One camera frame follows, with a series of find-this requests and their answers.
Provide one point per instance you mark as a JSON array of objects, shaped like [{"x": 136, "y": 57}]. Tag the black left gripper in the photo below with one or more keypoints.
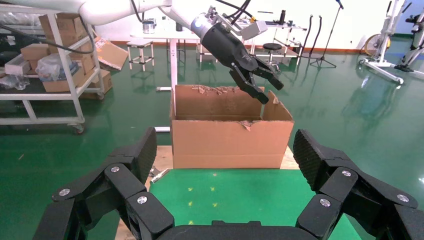
[{"x": 228, "y": 46}]

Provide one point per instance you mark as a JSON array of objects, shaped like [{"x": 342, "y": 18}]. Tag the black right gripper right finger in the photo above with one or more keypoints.
[{"x": 341, "y": 188}]

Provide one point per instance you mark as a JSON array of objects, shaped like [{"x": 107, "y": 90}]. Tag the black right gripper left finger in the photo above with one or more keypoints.
[{"x": 126, "y": 185}]

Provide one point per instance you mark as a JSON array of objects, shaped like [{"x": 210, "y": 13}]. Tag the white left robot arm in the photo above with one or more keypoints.
[{"x": 99, "y": 11}]

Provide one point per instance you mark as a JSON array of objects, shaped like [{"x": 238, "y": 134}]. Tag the large open cardboard carton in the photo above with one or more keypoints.
[{"x": 228, "y": 145}]

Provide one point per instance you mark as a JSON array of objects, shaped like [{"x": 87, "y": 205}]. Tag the brown cardboard box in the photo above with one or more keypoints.
[
  {"x": 66, "y": 84},
  {"x": 34, "y": 51},
  {"x": 104, "y": 82},
  {"x": 69, "y": 28}
]

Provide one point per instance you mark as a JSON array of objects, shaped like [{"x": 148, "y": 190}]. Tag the flat cardboard sheet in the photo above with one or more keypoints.
[{"x": 111, "y": 54}]

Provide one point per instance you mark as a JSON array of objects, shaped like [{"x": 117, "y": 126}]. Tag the white flat box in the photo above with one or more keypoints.
[{"x": 16, "y": 66}]

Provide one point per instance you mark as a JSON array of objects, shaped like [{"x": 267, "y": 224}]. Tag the silver metal clamp clip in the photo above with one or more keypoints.
[{"x": 159, "y": 175}]

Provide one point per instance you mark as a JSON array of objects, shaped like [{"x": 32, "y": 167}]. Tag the black round swivel stool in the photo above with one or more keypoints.
[{"x": 272, "y": 46}]

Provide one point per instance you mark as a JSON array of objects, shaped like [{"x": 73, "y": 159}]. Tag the black curved stand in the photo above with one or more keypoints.
[
  {"x": 318, "y": 36},
  {"x": 306, "y": 36}
]

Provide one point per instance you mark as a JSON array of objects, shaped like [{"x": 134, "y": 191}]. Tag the black cylinder device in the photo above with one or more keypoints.
[{"x": 282, "y": 17}]

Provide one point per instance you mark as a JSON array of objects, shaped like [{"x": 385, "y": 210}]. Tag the black tripod microphone stand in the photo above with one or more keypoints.
[{"x": 326, "y": 49}]

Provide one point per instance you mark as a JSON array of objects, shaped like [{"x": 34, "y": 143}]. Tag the white standing desk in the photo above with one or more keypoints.
[{"x": 173, "y": 66}]

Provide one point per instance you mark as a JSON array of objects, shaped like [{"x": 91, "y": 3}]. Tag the green table cloth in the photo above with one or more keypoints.
[{"x": 238, "y": 195}]

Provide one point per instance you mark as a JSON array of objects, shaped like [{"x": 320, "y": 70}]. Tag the white shelf cart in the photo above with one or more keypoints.
[{"x": 74, "y": 96}]

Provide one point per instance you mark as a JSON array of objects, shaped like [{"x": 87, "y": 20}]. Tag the white exercise bike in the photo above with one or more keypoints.
[{"x": 377, "y": 66}]

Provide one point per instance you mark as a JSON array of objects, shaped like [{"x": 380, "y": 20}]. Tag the yellow round fan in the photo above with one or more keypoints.
[{"x": 372, "y": 43}]

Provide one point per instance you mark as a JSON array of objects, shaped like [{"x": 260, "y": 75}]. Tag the silver metal pot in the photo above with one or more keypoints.
[{"x": 149, "y": 26}]

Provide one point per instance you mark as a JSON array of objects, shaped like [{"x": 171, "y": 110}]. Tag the small white square stool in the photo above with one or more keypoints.
[{"x": 140, "y": 43}]

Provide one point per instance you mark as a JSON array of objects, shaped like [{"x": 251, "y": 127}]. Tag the black and white exercise machine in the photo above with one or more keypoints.
[{"x": 402, "y": 68}]

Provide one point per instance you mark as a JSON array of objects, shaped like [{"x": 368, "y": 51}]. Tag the clear plastic bag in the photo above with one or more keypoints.
[
  {"x": 53, "y": 69},
  {"x": 13, "y": 82}
]

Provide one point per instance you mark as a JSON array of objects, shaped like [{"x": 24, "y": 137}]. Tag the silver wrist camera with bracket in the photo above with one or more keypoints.
[{"x": 255, "y": 30}]

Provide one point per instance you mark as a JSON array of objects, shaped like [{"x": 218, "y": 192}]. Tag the white frame work table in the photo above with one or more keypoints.
[{"x": 291, "y": 28}]

